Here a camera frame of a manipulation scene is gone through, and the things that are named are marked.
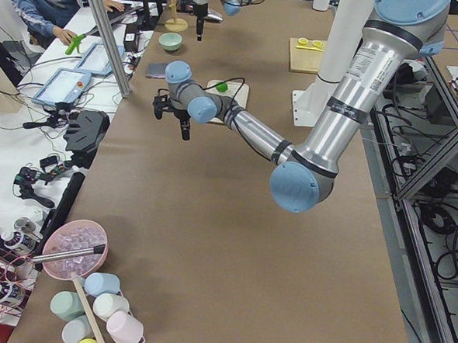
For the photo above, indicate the white rabbit tray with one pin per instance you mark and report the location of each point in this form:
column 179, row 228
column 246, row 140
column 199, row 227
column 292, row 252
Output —
column 236, row 91

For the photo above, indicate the mint green bowl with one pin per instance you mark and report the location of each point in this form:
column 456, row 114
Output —
column 170, row 41

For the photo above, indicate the pink cup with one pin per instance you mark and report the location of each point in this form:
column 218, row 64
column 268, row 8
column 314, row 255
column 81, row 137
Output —
column 124, row 328

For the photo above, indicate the aluminium frame post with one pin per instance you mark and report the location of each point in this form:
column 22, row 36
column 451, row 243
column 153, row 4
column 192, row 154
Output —
column 108, row 40

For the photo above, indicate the teach pendant tablet near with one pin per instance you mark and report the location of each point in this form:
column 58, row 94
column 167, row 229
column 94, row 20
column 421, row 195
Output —
column 64, row 86

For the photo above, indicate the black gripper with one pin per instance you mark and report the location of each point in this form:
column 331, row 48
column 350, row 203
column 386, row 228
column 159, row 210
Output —
column 181, row 116
column 200, row 12

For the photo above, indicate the blue cup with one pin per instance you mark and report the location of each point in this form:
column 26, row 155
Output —
column 101, row 282

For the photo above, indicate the green hand tool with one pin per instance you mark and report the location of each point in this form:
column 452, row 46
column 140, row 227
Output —
column 75, row 44

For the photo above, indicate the teach pendant tablet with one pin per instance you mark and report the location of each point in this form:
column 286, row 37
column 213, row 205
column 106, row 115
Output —
column 95, row 61
column 64, row 86

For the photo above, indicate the lemon slice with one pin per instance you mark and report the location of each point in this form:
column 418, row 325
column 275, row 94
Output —
column 318, row 44
column 302, row 41

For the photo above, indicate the yellow plastic knife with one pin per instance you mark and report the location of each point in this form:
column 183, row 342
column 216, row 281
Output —
column 301, row 47

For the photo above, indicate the wooden mug tree stand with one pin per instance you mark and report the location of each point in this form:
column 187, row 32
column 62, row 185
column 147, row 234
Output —
column 174, row 23

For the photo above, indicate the seated person in blue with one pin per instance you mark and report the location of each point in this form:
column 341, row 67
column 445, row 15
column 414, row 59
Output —
column 46, row 19

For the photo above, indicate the metal scoop in bowl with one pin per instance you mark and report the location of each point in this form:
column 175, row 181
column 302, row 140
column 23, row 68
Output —
column 96, row 250

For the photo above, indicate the white wire cup rack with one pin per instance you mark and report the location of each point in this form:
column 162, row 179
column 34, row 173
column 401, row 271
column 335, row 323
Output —
column 111, row 306

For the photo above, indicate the wooden cutting board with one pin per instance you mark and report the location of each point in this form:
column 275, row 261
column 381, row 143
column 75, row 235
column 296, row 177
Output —
column 305, row 61

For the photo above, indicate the silver metal scoop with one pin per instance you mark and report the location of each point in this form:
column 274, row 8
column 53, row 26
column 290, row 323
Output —
column 214, row 17

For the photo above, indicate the black device on side table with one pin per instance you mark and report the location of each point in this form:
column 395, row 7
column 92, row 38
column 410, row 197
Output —
column 85, row 131

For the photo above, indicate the wooden cup rack stick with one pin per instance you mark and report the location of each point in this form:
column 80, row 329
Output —
column 77, row 281

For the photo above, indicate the pink bowl with ice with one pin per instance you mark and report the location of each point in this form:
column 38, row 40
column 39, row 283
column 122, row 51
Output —
column 74, row 236

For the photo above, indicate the grey folded cloth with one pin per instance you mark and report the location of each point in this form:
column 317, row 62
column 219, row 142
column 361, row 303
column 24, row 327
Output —
column 156, row 70

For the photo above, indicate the green lime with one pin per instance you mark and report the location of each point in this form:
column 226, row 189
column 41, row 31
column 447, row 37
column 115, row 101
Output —
column 222, row 87

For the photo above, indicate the white cup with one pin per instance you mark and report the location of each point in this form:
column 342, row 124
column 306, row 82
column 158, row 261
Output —
column 106, row 304

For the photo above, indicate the grey cup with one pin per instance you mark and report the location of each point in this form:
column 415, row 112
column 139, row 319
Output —
column 76, row 330

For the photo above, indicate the teach pendant tablet far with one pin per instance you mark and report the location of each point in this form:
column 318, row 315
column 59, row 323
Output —
column 95, row 61

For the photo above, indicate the green cup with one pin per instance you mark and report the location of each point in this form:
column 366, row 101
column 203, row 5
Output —
column 66, row 305

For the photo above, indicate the black keyboard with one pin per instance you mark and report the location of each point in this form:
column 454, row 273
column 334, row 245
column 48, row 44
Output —
column 117, row 16

